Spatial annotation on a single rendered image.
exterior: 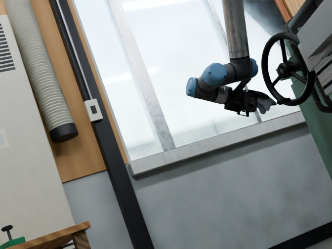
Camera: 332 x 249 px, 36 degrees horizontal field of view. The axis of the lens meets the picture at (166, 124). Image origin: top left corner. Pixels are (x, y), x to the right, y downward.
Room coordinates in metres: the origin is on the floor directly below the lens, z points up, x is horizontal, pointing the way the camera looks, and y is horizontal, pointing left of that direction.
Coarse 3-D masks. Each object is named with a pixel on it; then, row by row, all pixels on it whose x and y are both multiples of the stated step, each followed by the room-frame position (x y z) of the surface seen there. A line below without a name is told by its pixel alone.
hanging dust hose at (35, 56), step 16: (16, 0) 2.72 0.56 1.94; (16, 16) 2.71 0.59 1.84; (32, 16) 2.76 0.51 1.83; (16, 32) 2.72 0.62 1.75; (32, 32) 2.72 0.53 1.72; (32, 48) 2.71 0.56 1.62; (32, 64) 2.71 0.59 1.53; (48, 64) 2.75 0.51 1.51; (32, 80) 2.74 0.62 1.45; (48, 80) 2.72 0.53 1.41; (48, 96) 2.72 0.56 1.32; (64, 96) 2.79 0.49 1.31; (48, 112) 2.72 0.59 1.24; (64, 112) 2.73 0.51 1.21; (48, 128) 2.74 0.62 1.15; (64, 128) 2.71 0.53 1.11
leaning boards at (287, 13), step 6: (276, 0) 3.54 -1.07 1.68; (282, 0) 3.56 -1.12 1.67; (288, 0) 3.54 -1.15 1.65; (294, 0) 3.56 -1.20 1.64; (300, 0) 3.58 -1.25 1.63; (282, 6) 3.55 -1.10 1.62; (288, 6) 3.53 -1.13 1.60; (294, 6) 3.55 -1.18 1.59; (300, 6) 3.57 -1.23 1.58; (282, 12) 3.54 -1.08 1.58; (288, 12) 3.56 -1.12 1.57; (294, 12) 3.54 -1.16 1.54; (288, 18) 3.54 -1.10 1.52
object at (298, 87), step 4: (292, 84) 2.18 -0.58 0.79; (296, 84) 2.16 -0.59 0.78; (300, 84) 2.14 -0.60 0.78; (304, 84) 2.13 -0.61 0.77; (316, 84) 2.07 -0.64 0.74; (292, 88) 2.19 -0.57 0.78; (296, 88) 2.17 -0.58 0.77; (300, 88) 2.15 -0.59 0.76; (304, 88) 2.13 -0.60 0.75; (316, 88) 2.08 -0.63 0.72; (296, 92) 2.18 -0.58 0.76; (300, 92) 2.16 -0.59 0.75; (296, 96) 2.19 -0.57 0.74
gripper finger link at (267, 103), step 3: (258, 99) 1.92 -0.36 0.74; (261, 99) 1.92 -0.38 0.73; (264, 99) 1.93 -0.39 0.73; (267, 99) 1.93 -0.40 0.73; (270, 99) 1.93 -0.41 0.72; (258, 102) 1.91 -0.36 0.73; (261, 102) 1.92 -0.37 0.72; (264, 102) 1.92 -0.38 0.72; (267, 102) 1.93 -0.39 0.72; (270, 102) 1.94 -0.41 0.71; (273, 102) 1.95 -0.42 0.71; (264, 105) 1.92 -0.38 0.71; (267, 105) 1.93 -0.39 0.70; (270, 105) 1.93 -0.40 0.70; (264, 108) 1.92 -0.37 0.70; (267, 108) 1.92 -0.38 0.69
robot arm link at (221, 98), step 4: (220, 88) 1.85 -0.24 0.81; (224, 88) 1.86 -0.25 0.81; (228, 88) 1.87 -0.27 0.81; (220, 92) 1.85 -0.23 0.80; (224, 92) 1.85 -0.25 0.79; (228, 92) 1.86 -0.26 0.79; (220, 96) 1.85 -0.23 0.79; (224, 96) 1.86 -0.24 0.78; (216, 100) 1.86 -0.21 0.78; (220, 100) 1.86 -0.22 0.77; (224, 100) 1.87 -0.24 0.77
